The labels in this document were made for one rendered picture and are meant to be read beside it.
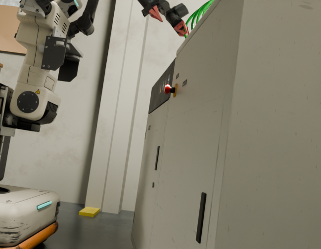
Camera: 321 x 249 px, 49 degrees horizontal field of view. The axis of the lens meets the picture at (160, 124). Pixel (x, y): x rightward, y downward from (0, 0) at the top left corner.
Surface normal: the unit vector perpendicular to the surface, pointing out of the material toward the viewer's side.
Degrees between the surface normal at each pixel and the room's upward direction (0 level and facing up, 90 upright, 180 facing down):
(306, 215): 90
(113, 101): 90
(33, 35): 90
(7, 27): 90
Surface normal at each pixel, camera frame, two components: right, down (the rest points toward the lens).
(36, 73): -0.01, -0.09
